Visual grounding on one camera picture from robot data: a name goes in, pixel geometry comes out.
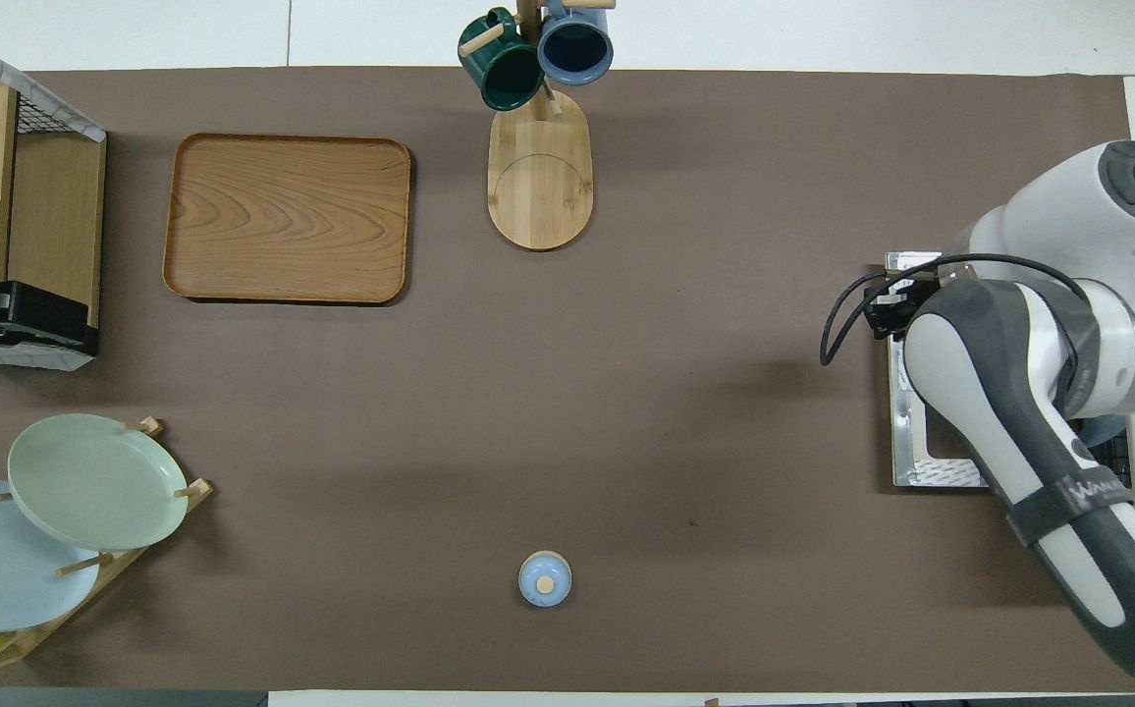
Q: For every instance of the dark green mug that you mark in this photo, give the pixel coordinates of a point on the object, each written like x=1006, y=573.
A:
x=504, y=74

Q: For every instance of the blue mug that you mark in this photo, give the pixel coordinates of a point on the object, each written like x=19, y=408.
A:
x=575, y=47

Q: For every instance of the wooden plate rack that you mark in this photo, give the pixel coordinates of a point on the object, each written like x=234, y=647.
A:
x=126, y=565

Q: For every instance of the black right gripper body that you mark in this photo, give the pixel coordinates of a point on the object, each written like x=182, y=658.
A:
x=921, y=293

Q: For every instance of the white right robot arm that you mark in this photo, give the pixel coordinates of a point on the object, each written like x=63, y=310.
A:
x=980, y=393

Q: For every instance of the pale green plate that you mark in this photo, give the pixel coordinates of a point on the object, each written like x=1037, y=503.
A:
x=96, y=481

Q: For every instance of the wooden serving tray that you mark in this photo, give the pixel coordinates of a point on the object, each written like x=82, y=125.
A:
x=288, y=218

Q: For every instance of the wooden mug tree stand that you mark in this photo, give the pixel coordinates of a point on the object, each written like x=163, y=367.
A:
x=540, y=187

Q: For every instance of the brown table mat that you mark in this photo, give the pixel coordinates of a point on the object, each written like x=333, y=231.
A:
x=528, y=393

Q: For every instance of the toaster oven glass door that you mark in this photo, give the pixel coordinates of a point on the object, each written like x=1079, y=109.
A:
x=906, y=442

